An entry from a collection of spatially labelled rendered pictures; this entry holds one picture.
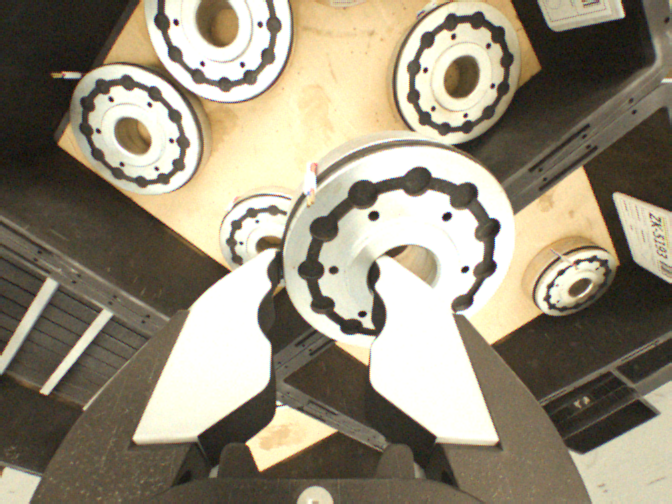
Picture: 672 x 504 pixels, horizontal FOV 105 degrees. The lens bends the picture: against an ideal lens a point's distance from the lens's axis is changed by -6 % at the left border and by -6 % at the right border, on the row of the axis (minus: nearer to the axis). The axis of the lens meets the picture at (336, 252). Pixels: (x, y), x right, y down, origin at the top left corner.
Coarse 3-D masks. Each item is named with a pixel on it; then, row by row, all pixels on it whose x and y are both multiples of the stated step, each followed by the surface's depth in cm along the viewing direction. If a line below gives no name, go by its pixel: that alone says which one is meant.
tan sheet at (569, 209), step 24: (552, 192) 30; (576, 192) 30; (528, 216) 32; (552, 216) 32; (576, 216) 32; (600, 216) 32; (528, 240) 33; (552, 240) 34; (600, 240) 34; (528, 264) 35; (504, 288) 37; (480, 312) 39; (504, 312) 39; (528, 312) 40; (360, 360) 42
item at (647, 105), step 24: (648, 96) 16; (624, 120) 17; (600, 144) 18; (552, 168) 19; (576, 168) 19; (528, 192) 19; (288, 360) 27; (624, 360) 31; (288, 384) 28; (576, 384) 33; (336, 408) 32
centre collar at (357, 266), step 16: (384, 224) 11; (400, 224) 11; (416, 224) 11; (432, 224) 11; (368, 240) 11; (384, 240) 11; (400, 240) 11; (416, 240) 11; (432, 240) 11; (448, 240) 11; (352, 256) 11; (368, 256) 11; (432, 256) 12; (448, 256) 11; (352, 272) 11; (368, 272) 11; (432, 272) 12; (448, 272) 12; (352, 288) 12; (368, 288) 12; (432, 288) 12; (448, 288) 12; (368, 304) 12
